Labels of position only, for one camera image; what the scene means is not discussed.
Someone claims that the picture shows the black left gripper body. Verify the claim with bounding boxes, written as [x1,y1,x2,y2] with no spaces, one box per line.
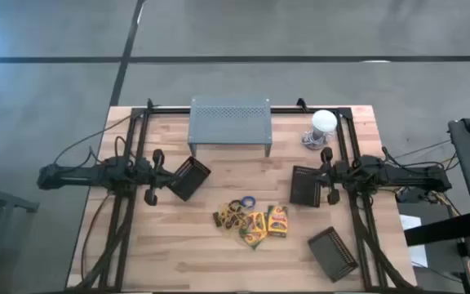
[144,149,169,207]

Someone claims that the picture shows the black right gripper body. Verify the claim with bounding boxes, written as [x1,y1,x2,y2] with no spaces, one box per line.
[320,146,344,207]

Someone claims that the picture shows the black plastic slotted basket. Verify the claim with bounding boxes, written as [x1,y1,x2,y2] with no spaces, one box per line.
[167,156,212,202]
[307,226,360,283]
[290,165,322,208]

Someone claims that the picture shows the Crayola crayon box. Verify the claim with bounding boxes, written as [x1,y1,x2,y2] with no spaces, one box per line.
[241,211,269,238]
[266,204,290,238]
[238,228,268,251]

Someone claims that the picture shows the grey metal table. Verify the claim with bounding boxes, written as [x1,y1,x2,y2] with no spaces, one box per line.
[188,96,273,158]

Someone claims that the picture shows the white paper sheet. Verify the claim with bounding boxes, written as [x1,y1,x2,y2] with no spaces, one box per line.
[399,214,428,269]

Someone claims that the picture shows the black metal beam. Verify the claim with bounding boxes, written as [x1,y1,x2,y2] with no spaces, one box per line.
[404,212,470,247]

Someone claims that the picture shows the grey metal stand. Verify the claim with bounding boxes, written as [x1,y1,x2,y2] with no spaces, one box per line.
[0,178,40,287]

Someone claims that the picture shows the white coiled lamp cable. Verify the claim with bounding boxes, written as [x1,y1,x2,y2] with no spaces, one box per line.
[300,128,334,151]

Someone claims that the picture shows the white pedestal stand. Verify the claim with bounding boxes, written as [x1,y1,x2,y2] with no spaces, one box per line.
[302,109,339,151]

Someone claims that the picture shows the black aluminium table frame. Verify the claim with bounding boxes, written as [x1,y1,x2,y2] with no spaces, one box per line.
[68,97,419,293]

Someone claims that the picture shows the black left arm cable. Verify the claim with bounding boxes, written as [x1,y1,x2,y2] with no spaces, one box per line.
[53,115,133,165]

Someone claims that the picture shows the brown cable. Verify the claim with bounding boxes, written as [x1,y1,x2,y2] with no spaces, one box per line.
[80,194,112,283]

